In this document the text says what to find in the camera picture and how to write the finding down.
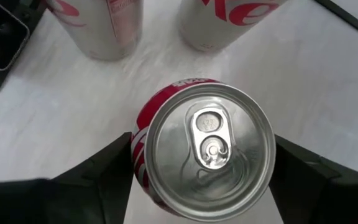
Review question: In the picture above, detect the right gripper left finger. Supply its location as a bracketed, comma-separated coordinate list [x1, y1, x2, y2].
[0, 132, 135, 224]

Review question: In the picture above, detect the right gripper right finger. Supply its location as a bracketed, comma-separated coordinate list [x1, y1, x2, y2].
[268, 134, 358, 224]

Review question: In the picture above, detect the red cola can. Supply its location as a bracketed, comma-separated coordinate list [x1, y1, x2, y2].
[131, 77, 277, 223]

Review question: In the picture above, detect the white table mat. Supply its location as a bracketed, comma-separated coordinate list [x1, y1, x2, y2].
[0, 0, 358, 224]

